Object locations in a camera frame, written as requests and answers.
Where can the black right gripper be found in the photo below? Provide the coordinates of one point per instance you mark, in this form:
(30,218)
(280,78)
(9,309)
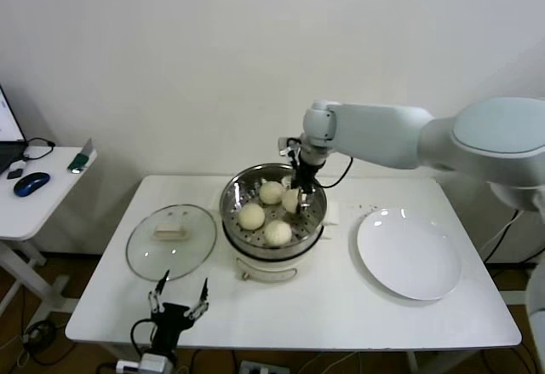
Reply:
(304,174)

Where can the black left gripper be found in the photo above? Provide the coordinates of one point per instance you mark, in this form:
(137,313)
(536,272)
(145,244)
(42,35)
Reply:
(172,318)

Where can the white steamed baozi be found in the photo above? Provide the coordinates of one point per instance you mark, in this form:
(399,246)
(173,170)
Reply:
(251,216)
(271,193)
(290,200)
(278,232)

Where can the round glass pot lid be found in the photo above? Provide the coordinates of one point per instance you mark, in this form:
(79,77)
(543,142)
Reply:
(179,242)

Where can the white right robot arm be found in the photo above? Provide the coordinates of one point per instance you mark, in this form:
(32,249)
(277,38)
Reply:
(383,131)

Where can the perforated steel steamer basket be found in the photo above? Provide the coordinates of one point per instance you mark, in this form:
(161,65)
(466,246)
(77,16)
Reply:
(313,216)

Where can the white electric cooker base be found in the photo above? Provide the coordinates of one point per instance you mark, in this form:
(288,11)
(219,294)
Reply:
(264,269)

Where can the white floor power strip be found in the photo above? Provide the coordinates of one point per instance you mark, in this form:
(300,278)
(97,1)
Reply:
(259,367)

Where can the large white plate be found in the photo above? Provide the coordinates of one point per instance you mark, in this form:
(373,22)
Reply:
(404,250)

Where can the white side table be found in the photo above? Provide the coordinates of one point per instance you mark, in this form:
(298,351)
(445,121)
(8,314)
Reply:
(42,216)

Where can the blue computer mouse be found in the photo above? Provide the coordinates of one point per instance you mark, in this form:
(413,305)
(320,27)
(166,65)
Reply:
(30,183)

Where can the small black adapter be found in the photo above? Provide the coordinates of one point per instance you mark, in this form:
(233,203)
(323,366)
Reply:
(16,174)

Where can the small white adapter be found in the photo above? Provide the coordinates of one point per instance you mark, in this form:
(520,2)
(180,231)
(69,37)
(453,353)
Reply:
(19,164)

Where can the black laptop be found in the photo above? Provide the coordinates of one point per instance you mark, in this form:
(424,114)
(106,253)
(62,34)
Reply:
(7,122)

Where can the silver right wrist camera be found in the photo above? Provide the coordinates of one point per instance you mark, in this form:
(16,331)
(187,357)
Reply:
(286,146)

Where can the white stand foot frame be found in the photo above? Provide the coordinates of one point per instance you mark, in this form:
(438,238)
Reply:
(517,298)

